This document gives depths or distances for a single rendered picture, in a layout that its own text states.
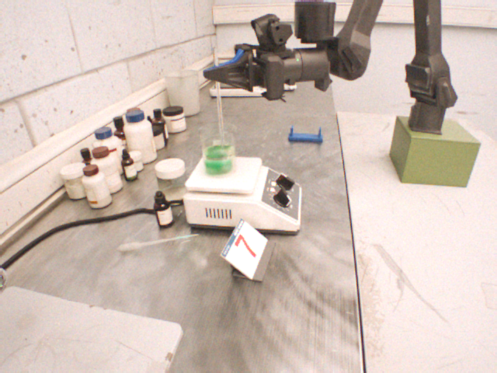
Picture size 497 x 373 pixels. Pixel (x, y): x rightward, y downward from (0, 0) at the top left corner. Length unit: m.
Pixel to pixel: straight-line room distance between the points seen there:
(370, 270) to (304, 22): 0.40
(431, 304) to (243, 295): 0.26
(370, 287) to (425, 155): 0.35
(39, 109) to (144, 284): 0.49
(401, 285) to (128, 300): 0.39
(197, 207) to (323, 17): 0.37
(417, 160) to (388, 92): 1.34
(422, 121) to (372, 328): 0.46
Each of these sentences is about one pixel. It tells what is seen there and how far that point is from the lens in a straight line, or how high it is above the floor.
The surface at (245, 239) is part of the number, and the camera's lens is 0.50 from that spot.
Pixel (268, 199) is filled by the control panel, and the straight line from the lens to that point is 0.53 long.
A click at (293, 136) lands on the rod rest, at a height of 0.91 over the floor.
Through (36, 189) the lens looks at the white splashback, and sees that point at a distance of 0.76.
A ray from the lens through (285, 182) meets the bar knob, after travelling 0.59.
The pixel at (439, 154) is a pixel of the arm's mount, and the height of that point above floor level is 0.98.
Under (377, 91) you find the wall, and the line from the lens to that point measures 2.03.
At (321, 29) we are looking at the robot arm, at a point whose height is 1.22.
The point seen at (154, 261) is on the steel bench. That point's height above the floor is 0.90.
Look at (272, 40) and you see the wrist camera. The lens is 0.49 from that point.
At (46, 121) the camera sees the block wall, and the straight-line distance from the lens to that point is 0.84.
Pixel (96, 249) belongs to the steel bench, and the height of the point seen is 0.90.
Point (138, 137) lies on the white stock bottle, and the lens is 0.82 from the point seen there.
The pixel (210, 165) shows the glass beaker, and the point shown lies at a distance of 0.53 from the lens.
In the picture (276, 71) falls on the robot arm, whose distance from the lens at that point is 0.45.
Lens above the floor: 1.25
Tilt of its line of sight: 31 degrees down
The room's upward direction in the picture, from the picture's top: 3 degrees counter-clockwise
